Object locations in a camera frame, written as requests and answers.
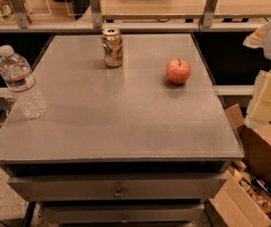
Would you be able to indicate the clear plastic water bottle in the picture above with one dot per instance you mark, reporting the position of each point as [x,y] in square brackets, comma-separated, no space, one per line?
[17,74]

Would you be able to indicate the drawer with knob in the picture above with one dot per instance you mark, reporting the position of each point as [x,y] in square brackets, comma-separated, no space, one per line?
[118,187]
[122,213]

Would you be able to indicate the red apple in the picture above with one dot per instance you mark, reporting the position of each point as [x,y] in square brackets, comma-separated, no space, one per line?
[178,71]

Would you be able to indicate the lower drawer with knob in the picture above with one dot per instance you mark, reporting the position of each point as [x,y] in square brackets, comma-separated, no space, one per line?
[122,213]

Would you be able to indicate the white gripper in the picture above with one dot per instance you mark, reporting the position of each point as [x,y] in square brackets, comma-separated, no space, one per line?
[258,111]

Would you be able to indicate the open cardboard box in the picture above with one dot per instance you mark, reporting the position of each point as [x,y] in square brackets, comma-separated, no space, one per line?
[239,203]

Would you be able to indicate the grey metal drawer cabinet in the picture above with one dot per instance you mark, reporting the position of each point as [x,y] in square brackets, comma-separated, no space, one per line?
[127,120]

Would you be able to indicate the upper drawer with knob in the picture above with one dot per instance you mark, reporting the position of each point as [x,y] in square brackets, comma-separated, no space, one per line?
[118,187]

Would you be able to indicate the gold soda can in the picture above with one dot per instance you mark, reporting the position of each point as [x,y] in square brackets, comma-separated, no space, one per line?
[113,47]

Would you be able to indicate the middle metal bracket post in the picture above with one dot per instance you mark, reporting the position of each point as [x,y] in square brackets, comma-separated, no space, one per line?
[96,13]

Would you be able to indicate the blue snack packet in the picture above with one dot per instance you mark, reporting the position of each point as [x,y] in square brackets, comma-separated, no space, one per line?
[260,183]

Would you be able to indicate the metal bracket post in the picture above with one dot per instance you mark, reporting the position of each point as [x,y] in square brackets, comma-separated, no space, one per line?
[208,14]
[20,12]
[96,13]

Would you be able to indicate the left metal bracket post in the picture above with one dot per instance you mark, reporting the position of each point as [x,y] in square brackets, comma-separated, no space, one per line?
[20,12]

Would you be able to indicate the right metal bracket post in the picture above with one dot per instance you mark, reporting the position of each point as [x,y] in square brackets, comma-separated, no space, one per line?
[208,14]

